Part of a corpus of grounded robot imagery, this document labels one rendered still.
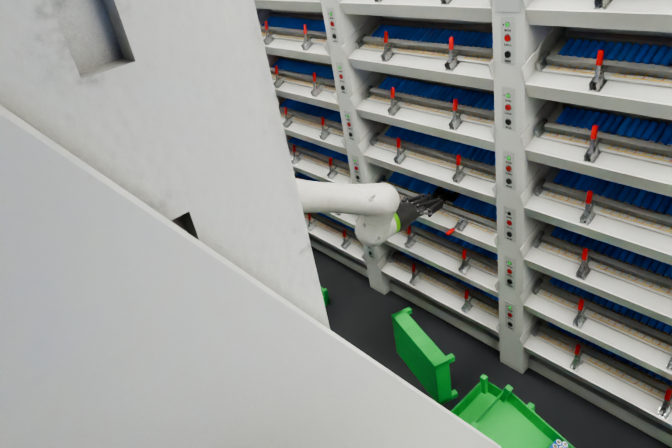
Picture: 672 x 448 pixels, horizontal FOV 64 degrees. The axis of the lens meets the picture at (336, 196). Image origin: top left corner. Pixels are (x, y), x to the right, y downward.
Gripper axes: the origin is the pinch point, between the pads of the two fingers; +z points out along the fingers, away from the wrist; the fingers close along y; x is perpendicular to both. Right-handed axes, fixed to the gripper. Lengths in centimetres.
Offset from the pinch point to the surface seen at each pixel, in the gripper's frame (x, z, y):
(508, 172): -20.5, -8.7, -31.7
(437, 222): 8.5, -3.9, -1.8
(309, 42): -51, -10, 58
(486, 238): 7.8, -2.8, -21.8
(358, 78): -40, -7, 33
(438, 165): -13.0, -2.8, -0.9
